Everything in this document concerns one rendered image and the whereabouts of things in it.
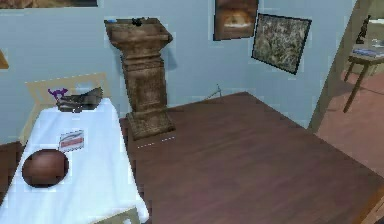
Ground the brown orange framed picture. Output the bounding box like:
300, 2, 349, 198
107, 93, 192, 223
213, 0, 260, 42

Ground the white bed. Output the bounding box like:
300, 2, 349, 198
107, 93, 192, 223
0, 71, 150, 224

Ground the grey speckled framed picture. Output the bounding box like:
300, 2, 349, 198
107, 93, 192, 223
251, 13, 313, 76

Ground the white red book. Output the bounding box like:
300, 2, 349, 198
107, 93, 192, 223
58, 129, 85, 153

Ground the purple toy figure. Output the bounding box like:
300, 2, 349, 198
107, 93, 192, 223
47, 87, 69, 102

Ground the brown ball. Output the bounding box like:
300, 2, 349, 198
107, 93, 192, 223
21, 148, 70, 189

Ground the brown wooden table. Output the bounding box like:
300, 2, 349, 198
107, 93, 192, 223
342, 36, 384, 114

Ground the dark brown framed picture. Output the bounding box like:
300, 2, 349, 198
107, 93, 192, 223
0, 0, 99, 9

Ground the blue book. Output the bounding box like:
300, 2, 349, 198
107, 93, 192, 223
352, 47, 384, 58

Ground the dark statuette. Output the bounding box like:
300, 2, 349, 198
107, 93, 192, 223
355, 14, 372, 45

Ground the tan wooden shelf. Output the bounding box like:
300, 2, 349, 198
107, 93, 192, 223
0, 49, 10, 70

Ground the brown stone pedestal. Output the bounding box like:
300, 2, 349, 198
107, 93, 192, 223
103, 17, 177, 141

